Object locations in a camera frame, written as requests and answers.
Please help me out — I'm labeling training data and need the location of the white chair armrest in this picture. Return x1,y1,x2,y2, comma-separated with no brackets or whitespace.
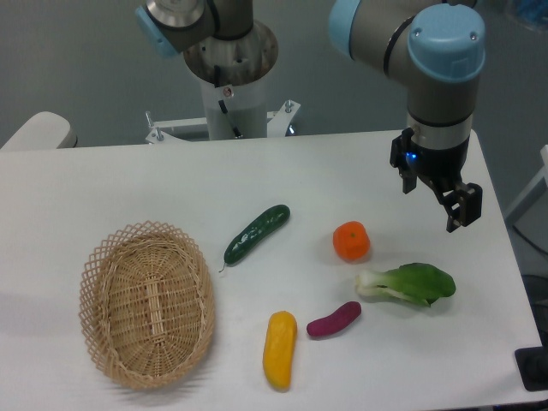
1,111,78,152

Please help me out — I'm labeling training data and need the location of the woven wicker basket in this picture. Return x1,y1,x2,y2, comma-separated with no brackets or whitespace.
79,221,215,390

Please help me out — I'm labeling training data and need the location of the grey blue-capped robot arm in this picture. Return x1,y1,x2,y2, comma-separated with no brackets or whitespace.
135,1,485,231

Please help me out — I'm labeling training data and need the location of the purple sweet potato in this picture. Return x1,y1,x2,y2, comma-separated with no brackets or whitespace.
307,301,362,338

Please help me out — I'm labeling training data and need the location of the green cucumber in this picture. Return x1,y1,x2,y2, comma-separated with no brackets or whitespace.
219,204,291,273

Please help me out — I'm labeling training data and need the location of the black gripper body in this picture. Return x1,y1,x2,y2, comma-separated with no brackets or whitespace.
390,128,469,192

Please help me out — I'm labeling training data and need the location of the white furniture frame right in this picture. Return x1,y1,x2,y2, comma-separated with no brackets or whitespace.
503,146,547,226

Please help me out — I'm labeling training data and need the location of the green bok choy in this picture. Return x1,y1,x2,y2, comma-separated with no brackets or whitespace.
355,263,456,307

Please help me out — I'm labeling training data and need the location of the yellow corn cob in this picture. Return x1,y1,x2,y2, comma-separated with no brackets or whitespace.
262,311,297,391

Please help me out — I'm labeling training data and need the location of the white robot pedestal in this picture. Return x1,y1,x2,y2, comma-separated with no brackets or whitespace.
146,21,301,144

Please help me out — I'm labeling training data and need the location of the orange tangerine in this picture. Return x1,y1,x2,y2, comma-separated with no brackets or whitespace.
332,221,371,261

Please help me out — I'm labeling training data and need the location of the black object at table edge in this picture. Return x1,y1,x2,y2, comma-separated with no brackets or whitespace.
515,346,547,392

